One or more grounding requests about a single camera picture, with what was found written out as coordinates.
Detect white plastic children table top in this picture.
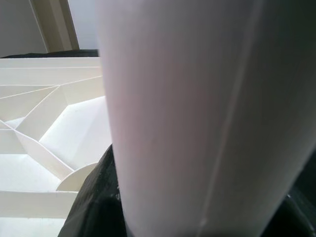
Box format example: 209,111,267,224
0,57,115,234

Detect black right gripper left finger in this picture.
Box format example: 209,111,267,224
58,144,129,237

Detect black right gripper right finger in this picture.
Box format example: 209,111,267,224
256,192,316,237

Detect white door frame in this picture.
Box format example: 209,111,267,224
29,0,80,54

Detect black fabric table cover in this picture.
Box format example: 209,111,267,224
22,48,316,213

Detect white plastic table leg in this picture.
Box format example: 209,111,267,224
95,0,316,237

